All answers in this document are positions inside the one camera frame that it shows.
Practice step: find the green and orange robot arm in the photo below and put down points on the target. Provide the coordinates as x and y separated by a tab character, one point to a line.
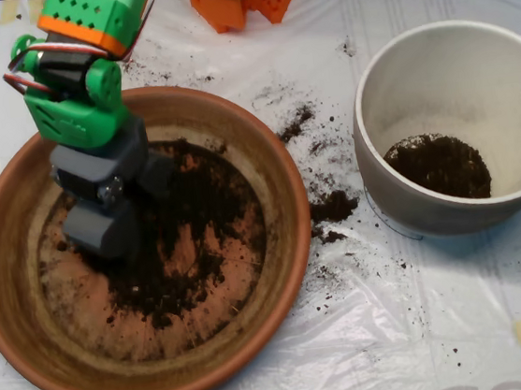
74	127

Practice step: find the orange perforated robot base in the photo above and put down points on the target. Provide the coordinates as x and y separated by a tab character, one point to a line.
221	11

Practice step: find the elongated spilled soil clump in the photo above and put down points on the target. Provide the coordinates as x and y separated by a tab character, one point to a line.
297	125

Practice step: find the terracotta clay bowl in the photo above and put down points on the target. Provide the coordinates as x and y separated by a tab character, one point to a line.
169	386

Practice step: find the large spilled soil clump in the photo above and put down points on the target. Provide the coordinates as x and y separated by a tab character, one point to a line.
334	205

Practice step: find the small spilled soil clump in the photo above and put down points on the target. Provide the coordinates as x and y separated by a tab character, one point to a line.
331	236

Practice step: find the white ceramic pot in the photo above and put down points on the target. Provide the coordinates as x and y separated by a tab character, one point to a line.
433	222

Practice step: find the clear plastic sheet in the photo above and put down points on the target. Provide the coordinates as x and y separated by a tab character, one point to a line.
398	330

